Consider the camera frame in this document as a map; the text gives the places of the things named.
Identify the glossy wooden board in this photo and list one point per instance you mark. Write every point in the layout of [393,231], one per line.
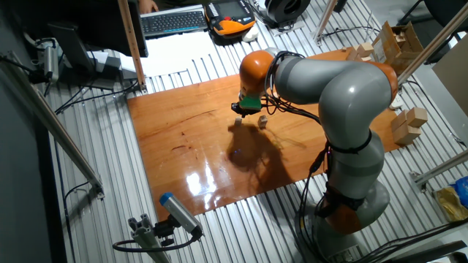
[183,146]

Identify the silver camera with blue end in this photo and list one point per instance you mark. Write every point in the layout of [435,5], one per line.
[179,212]

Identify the black office chair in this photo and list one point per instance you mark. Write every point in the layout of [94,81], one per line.
[444,9]

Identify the grey fan base plate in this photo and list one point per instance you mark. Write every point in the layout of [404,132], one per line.
[292,29]

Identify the person right hand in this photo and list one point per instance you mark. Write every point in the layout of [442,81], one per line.
[148,5]

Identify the tan frame post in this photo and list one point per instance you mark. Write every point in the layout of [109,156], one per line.
[325,18]
[435,44]
[133,47]

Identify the long aluminium frame beam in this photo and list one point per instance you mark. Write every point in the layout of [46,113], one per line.
[55,128]

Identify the black computer keyboard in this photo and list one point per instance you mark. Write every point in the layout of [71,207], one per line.
[173,22]

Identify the white paper sheets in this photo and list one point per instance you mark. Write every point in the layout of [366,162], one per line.
[172,51]

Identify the white computer mouse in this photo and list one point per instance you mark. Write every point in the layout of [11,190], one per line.
[251,34]

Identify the short aluminium frame beam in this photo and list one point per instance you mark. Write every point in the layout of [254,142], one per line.
[442,167]

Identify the orange black teach pendant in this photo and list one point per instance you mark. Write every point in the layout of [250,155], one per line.
[234,26]

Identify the blue plastic bag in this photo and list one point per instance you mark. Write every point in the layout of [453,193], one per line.
[463,190]

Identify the open cardboard box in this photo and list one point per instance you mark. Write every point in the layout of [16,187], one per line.
[413,42]

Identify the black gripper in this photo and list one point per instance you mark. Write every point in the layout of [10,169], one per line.
[248,111]

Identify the black flat bar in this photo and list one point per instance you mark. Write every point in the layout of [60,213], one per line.
[428,252]

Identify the large wooden block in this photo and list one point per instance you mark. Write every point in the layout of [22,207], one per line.
[398,120]
[406,136]
[417,117]

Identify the yellow plastic bag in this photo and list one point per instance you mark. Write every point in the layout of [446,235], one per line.
[451,204]

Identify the beige flat panel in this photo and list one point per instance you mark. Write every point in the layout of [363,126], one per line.
[453,76]

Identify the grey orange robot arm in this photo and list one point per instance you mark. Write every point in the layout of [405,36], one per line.
[347,95]

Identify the aluminium profile camera stand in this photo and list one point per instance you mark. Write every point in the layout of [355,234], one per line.
[146,237]

